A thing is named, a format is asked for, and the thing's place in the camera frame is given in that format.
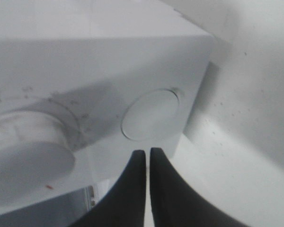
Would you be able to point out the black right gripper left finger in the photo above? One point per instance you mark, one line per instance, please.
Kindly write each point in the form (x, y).
(124, 205)

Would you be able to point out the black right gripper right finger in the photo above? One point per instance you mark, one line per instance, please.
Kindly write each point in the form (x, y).
(175, 204)

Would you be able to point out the round white door release button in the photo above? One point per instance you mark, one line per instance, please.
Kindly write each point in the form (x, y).
(150, 115)

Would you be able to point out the lower white microwave knob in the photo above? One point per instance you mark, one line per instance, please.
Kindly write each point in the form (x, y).
(34, 149)

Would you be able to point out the white microwave oven body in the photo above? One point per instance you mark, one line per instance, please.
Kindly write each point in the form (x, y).
(88, 84)

